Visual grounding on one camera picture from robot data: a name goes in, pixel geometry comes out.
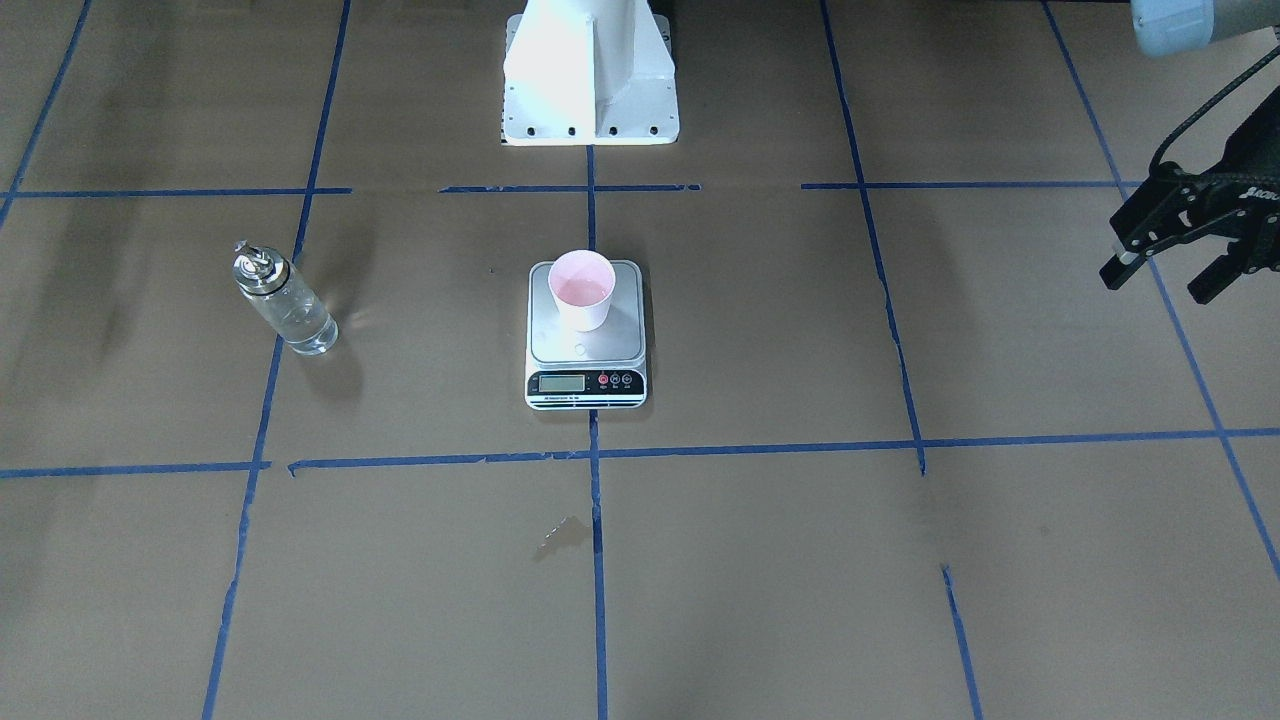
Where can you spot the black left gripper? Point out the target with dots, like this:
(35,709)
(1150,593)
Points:
(1254,160)

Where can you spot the pink plastic cup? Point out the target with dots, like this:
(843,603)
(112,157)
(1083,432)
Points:
(581,283)

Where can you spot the clear glass sauce bottle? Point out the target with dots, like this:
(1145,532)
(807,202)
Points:
(276,289)

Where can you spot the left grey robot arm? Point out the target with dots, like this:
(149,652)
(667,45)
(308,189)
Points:
(1167,27)

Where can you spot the silver digital kitchen scale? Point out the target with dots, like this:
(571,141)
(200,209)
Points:
(586,370)

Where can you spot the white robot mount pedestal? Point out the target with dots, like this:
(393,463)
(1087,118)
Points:
(589,73)

